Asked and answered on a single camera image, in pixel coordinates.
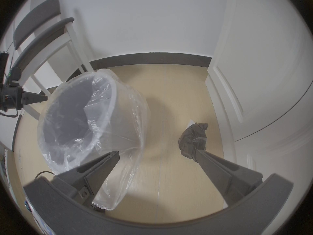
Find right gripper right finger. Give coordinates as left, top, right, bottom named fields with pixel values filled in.
left=196, top=149, right=264, bottom=209

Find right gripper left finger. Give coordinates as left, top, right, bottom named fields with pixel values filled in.
left=52, top=151, right=121, bottom=205

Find black plastic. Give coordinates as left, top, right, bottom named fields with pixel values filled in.
left=179, top=119, right=209, bottom=162

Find clear plastic bag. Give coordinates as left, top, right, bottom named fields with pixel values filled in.
left=37, top=69, right=151, bottom=211

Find white trash bin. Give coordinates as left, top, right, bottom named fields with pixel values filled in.
left=43, top=74, right=147, bottom=205

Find grey chair white legs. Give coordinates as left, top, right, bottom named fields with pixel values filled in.
left=12, top=0, right=94, bottom=120

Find white door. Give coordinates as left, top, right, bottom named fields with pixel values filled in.
left=205, top=0, right=313, bottom=180

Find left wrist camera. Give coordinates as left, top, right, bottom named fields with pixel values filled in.
left=8, top=67, right=22, bottom=83

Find black cable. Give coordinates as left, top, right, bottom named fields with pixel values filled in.
left=34, top=171, right=56, bottom=181

